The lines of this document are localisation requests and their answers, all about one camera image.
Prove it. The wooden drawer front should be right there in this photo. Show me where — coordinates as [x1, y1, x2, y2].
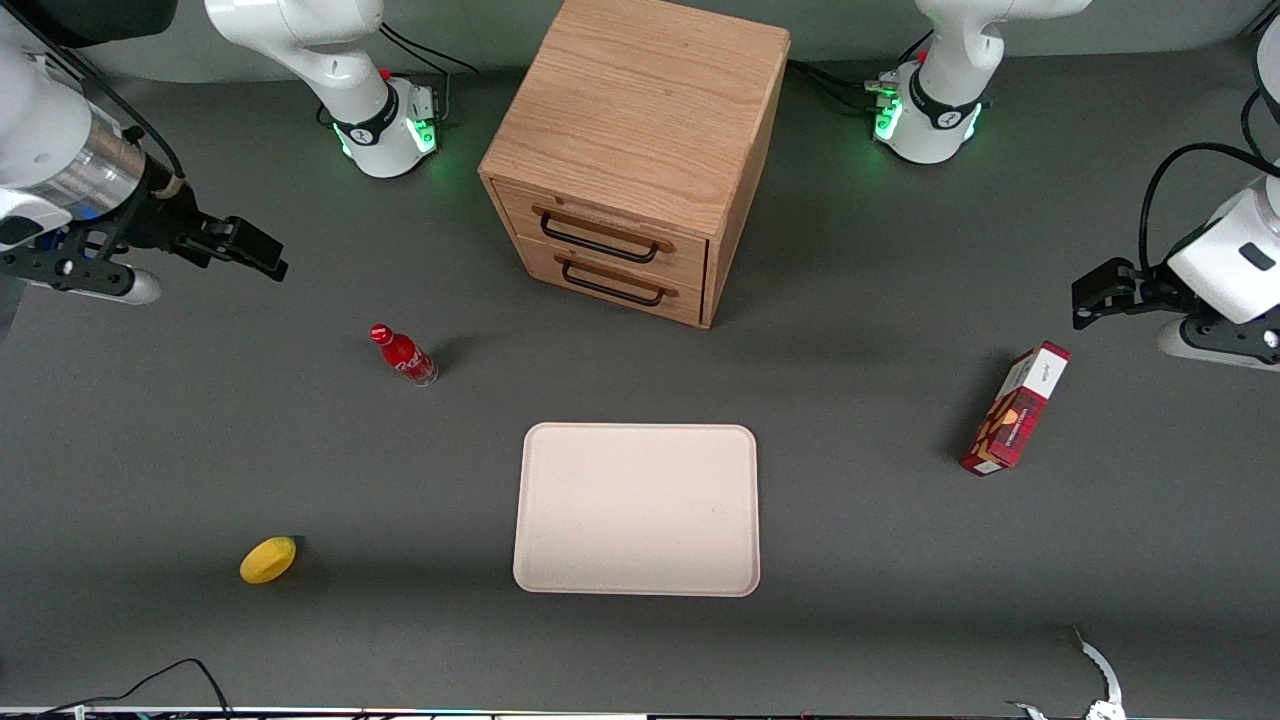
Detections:
[492, 180, 710, 293]
[515, 235, 705, 328]

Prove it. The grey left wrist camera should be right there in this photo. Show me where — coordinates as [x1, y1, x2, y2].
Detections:
[1158, 315, 1280, 373]

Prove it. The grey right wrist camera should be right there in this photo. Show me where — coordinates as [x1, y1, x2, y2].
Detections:
[95, 267, 164, 307]

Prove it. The black metal drawer handle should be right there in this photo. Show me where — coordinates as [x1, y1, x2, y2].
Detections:
[553, 254, 679, 308]
[538, 205, 675, 265]

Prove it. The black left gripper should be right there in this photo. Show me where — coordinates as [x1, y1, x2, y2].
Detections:
[1072, 255, 1201, 332]

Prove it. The black left arm base cable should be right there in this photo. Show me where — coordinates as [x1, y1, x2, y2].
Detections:
[788, 58, 886, 116]

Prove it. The black arm base cable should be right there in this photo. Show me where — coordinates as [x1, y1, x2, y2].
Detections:
[788, 58, 886, 116]
[378, 22, 482, 126]

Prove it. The black arm wrist cable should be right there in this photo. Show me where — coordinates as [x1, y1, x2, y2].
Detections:
[1139, 142, 1280, 269]
[0, 15, 187, 201]

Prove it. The black left arm wrist cable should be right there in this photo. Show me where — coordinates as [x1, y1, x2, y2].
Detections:
[1139, 142, 1280, 269]

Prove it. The yellow lemon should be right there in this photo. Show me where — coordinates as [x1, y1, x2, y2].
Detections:
[239, 536, 299, 585]

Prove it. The white curved plastic strip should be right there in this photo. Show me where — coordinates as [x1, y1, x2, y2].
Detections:
[1068, 626, 1127, 720]

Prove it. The wooden drawer cabinet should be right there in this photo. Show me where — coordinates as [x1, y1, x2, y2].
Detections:
[478, 0, 792, 330]

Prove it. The black right arm base cable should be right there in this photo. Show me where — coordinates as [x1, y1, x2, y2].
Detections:
[378, 22, 482, 126]

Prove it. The black right arm wrist cable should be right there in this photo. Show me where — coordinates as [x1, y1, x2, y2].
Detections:
[0, 15, 187, 201]

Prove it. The black cable on table edge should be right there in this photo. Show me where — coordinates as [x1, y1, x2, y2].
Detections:
[40, 657, 234, 720]

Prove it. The red coke bottle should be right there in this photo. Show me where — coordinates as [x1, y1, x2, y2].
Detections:
[369, 322, 440, 388]

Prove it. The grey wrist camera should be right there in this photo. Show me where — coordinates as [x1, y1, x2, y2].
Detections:
[1158, 315, 1280, 373]
[95, 267, 164, 307]

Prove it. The red snack box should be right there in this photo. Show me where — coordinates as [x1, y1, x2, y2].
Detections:
[959, 340, 1072, 477]

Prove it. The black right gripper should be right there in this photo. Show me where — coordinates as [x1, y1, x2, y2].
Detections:
[0, 180, 289, 294]

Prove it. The beige plastic tray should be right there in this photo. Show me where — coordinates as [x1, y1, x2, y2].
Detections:
[512, 422, 762, 598]

